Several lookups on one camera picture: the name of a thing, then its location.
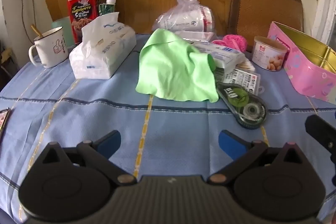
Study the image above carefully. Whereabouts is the red snack tin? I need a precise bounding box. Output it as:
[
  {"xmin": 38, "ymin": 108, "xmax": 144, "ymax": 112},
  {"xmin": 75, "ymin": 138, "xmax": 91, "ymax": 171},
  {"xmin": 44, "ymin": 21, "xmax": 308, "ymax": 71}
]
[{"xmin": 67, "ymin": 0, "xmax": 102, "ymax": 45}]

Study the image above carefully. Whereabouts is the light green cup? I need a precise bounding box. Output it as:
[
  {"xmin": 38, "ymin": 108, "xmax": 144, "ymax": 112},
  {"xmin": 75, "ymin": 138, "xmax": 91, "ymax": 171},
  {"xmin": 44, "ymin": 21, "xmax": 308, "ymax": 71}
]
[{"xmin": 51, "ymin": 18, "xmax": 76, "ymax": 49}]

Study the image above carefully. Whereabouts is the small printed card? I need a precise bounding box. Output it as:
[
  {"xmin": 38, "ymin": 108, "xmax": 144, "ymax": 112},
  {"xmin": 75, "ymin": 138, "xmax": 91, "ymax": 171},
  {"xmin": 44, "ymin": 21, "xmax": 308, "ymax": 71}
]
[{"xmin": 0, "ymin": 108, "xmax": 11, "ymax": 140}]

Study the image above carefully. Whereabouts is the white tissue pack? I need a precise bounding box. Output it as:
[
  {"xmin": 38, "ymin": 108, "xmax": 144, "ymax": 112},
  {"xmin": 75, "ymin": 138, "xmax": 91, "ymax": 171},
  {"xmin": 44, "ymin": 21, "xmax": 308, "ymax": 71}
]
[{"xmin": 69, "ymin": 11, "xmax": 137, "ymax": 80}]

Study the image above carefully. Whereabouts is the blue plaid tablecloth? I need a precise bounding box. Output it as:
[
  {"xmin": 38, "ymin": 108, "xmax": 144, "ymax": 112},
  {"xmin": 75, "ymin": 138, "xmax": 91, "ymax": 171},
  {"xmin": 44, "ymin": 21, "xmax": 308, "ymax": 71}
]
[{"xmin": 0, "ymin": 32, "xmax": 336, "ymax": 224}]

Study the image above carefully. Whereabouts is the green cloth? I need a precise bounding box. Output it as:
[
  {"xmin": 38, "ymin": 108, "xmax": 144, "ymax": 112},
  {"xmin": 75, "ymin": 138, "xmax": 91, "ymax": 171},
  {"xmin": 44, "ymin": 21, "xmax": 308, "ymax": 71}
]
[{"xmin": 136, "ymin": 28, "xmax": 219, "ymax": 103}]

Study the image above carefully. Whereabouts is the white enamel mug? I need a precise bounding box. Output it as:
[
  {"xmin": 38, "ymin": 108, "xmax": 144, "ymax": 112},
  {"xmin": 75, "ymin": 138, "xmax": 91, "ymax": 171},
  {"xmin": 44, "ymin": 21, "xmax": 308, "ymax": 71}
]
[{"xmin": 28, "ymin": 27, "xmax": 69, "ymax": 68}]

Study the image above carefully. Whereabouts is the white rectangular box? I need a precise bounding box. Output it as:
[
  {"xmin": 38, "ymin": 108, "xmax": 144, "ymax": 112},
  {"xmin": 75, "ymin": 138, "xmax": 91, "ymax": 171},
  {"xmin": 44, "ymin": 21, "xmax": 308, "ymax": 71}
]
[{"xmin": 193, "ymin": 42, "xmax": 246, "ymax": 69}]

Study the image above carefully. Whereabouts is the pink knitted scrubber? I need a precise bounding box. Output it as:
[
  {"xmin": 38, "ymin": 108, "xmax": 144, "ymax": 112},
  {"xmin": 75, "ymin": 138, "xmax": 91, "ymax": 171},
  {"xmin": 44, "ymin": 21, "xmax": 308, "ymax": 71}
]
[{"xmin": 211, "ymin": 34, "xmax": 248, "ymax": 52}]

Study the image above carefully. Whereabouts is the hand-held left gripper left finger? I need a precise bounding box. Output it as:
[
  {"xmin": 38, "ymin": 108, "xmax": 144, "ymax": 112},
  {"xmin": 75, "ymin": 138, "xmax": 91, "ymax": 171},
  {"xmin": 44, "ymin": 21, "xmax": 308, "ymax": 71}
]
[{"xmin": 42, "ymin": 130, "xmax": 137, "ymax": 186}]

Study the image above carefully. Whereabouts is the gold spoon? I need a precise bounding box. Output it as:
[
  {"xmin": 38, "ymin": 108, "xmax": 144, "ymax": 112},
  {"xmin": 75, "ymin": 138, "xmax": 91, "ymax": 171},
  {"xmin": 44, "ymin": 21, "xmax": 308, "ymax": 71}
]
[{"xmin": 31, "ymin": 24, "xmax": 44, "ymax": 38}]

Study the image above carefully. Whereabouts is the printed packaging card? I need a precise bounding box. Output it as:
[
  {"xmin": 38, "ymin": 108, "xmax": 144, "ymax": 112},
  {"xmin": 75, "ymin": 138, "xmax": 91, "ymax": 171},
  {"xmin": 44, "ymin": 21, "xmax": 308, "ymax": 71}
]
[{"xmin": 214, "ymin": 67, "xmax": 264, "ymax": 95}]

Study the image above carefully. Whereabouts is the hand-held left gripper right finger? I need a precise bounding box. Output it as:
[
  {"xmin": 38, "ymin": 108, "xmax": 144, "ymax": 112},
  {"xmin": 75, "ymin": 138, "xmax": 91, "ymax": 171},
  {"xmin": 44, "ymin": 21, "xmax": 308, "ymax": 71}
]
[{"xmin": 218, "ymin": 130, "xmax": 305, "ymax": 186}]

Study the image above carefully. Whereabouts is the brown woven seat cushion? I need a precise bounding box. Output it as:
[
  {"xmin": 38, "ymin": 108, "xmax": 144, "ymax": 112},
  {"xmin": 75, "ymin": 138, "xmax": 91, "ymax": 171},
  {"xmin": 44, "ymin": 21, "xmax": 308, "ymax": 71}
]
[{"xmin": 227, "ymin": 0, "xmax": 304, "ymax": 37}]

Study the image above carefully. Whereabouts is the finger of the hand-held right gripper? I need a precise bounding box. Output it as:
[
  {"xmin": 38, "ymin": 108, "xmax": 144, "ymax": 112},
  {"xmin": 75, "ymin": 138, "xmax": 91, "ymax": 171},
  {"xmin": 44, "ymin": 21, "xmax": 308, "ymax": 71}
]
[{"xmin": 304, "ymin": 114, "xmax": 336, "ymax": 160}]

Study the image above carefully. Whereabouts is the peanut can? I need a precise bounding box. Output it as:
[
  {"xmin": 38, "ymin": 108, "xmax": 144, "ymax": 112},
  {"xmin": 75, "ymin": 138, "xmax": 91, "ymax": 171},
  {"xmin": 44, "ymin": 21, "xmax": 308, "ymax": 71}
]
[{"xmin": 252, "ymin": 36, "xmax": 288, "ymax": 71}]

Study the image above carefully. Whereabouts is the plastic bag of paper cups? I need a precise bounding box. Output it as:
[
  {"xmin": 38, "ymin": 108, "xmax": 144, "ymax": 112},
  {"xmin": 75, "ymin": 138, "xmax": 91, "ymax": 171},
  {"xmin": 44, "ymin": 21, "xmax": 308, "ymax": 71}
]
[{"xmin": 152, "ymin": 0, "xmax": 217, "ymax": 40}]

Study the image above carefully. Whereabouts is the green bottle with white cap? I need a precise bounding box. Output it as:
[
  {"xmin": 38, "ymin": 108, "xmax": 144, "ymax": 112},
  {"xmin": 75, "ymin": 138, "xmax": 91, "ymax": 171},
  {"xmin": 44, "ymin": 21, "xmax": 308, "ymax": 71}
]
[{"xmin": 98, "ymin": 0, "xmax": 117, "ymax": 17}]

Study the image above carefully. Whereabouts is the correction tape dispenser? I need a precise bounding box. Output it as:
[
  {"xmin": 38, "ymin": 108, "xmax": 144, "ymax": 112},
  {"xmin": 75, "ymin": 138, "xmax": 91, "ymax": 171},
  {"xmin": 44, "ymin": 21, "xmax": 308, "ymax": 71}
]
[{"xmin": 215, "ymin": 83, "xmax": 268, "ymax": 130}]

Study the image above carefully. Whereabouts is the cotton swab pack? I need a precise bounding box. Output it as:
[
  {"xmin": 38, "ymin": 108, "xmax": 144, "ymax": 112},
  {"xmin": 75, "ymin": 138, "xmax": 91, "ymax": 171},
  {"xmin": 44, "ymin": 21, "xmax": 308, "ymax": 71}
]
[{"xmin": 236, "ymin": 60, "xmax": 256, "ymax": 73}]

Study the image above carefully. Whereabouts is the pink tin box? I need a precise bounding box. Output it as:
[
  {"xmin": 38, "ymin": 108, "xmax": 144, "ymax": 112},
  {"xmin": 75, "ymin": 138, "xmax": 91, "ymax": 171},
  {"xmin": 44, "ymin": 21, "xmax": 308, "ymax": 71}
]
[{"xmin": 268, "ymin": 21, "xmax": 336, "ymax": 103}]

